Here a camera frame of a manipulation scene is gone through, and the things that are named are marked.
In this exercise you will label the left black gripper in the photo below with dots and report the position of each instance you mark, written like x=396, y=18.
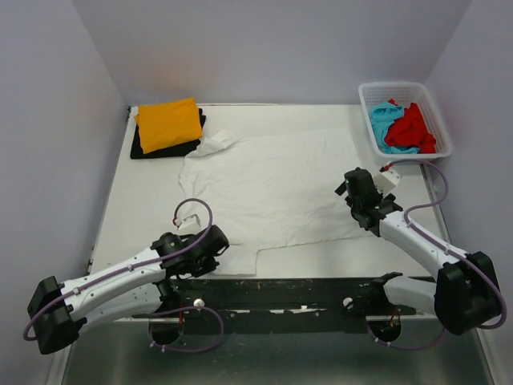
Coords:
x=208, y=266

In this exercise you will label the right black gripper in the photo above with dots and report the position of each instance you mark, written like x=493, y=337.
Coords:
x=385, y=197

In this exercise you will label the white t shirt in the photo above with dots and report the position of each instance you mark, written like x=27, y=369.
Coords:
x=270, y=192

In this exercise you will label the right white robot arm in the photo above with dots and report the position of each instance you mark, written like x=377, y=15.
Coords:
x=450, y=267

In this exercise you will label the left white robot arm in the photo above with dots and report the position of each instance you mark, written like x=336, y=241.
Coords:
x=104, y=280

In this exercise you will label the left white knob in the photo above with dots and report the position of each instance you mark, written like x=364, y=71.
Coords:
x=199, y=303

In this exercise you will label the white knob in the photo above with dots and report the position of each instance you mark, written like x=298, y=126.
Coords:
x=199, y=303
x=347, y=303

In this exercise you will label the red t shirt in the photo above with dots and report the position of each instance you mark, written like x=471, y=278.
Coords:
x=410, y=134

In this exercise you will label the white plastic basket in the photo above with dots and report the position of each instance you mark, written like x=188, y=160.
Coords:
x=404, y=94

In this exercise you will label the cyan t shirt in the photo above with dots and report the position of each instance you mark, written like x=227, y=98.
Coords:
x=382, y=116

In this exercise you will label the right white knob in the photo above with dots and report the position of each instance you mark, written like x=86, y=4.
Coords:
x=347, y=303

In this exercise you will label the folded black t shirt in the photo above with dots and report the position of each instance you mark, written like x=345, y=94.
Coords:
x=181, y=150

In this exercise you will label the folded orange t shirt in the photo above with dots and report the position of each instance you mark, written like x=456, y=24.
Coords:
x=165, y=125

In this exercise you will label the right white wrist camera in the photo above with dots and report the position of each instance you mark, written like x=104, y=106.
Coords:
x=386, y=181

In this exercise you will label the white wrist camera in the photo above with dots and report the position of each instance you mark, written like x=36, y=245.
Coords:
x=188, y=225
x=386, y=181

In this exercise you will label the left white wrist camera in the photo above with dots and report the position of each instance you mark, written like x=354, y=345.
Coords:
x=188, y=225

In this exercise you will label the black base frame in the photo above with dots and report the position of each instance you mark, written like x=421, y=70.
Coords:
x=305, y=319

